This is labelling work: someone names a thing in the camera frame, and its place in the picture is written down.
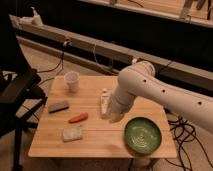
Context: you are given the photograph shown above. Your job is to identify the white sponge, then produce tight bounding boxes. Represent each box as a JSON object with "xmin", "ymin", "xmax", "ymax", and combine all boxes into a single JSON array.
[{"xmin": 62, "ymin": 127, "xmax": 82, "ymax": 142}]

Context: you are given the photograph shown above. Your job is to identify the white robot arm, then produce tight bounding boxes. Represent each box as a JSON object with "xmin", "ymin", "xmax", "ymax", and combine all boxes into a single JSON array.
[{"xmin": 107, "ymin": 61, "xmax": 213, "ymax": 134}]

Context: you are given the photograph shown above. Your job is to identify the green ceramic bowl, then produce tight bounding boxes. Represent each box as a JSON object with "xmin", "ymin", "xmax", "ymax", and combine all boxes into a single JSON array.
[{"xmin": 124, "ymin": 117, "xmax": 162, "ymax": 155}]

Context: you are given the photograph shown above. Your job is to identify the white tube bottle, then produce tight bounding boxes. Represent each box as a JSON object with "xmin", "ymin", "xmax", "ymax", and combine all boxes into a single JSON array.
[{"xmin": 100, "ymin": 88, "xmax": 110, "ymax": 119}]

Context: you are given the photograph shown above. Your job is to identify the orange carrot toy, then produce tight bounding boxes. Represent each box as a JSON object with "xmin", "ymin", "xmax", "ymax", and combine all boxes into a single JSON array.
[{"xmin": 68, "ymin": 113, "xmax": 88, "ymax": 123}]

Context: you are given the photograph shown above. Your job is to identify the wooden table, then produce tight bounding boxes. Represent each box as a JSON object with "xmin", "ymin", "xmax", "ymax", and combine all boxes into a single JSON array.
[{"xmin": 29, "ymin": 76, "xmax": 177, "ymax": 158}]

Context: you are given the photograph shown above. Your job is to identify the dark grey block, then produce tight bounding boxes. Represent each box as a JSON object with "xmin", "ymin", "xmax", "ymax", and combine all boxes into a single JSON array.
[{"xmin": 48, "ymin": 101, "xmax": 69, "ymax": 113}]

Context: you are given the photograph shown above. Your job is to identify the black chair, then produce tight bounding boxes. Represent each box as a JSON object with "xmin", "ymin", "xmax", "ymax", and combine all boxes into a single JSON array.
[{"xmin": 0, "ymin": 68, "xmax": 48, "ymax": 171}]

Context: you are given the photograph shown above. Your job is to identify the white spray bottle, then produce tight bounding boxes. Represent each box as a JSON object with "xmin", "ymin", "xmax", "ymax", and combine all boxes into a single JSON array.
[{"xmin": 32, "ymin": 7, "xmax": 43, "ymax": 26}]

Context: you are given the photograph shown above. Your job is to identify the long grey rail beam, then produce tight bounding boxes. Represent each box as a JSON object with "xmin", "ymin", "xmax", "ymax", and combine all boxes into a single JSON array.
[{"xmin": 10, "ymin": 15, "xmax": 213, "ymax": 80}]

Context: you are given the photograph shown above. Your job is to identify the black floor cables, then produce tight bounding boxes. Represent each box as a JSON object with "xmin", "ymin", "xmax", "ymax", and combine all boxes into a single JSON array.
[{"xmin": 165, "ymin": 113, "xmax": 213, "ymax": 171}]

